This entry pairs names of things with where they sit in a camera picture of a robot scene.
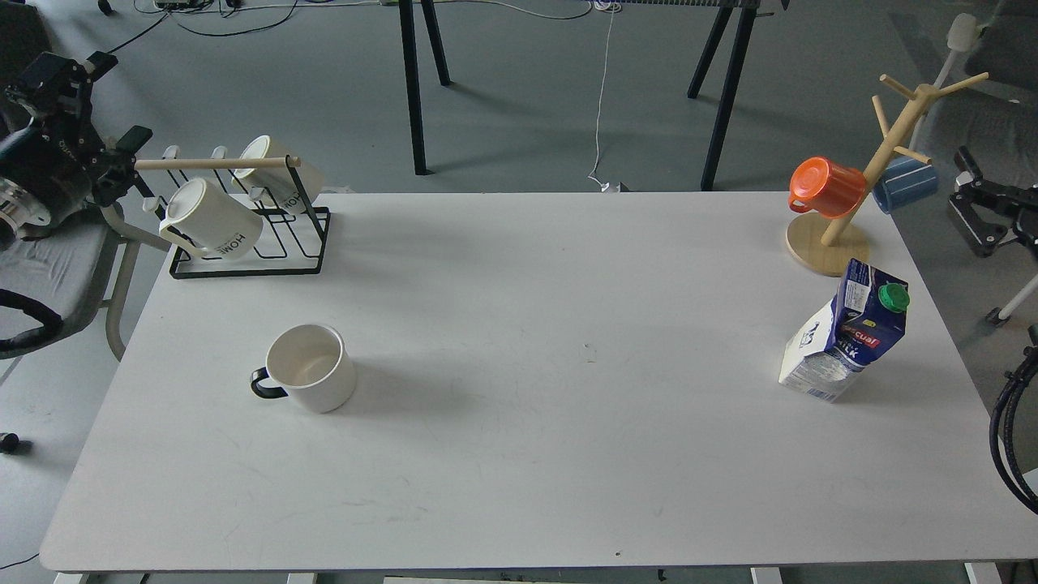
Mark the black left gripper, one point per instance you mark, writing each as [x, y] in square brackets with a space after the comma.
[59, 162]

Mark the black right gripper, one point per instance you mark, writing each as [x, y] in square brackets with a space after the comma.
[985, 237]

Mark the blue white milk carton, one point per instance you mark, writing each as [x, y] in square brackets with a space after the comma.
[864, 319]

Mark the white mug black handle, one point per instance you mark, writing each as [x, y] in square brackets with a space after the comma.
[310, 365]

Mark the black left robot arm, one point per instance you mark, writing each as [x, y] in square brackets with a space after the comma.
[58, 163]

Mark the blue plastic cup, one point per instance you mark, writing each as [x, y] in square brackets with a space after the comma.
[904, 181]

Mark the orange plastic cup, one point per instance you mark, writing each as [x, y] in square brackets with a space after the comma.
[826, 187]

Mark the cream mug front on rack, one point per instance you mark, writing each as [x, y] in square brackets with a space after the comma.
[203, 220]

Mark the cream mug on rack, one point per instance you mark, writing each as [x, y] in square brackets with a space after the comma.
[203, 220]
[278, 180]

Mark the wooden mug tree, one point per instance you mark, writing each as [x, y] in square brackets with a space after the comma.
[825, 246]

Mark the cream mug rear on rack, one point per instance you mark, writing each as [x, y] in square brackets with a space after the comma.
[278, 180]

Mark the grey office chair left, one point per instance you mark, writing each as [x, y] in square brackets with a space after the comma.
[53, 287]

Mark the black trestle table legs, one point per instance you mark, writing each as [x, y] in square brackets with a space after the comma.
[575, 94]

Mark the black wire mug rack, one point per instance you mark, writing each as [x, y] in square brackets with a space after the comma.
[289, 245]

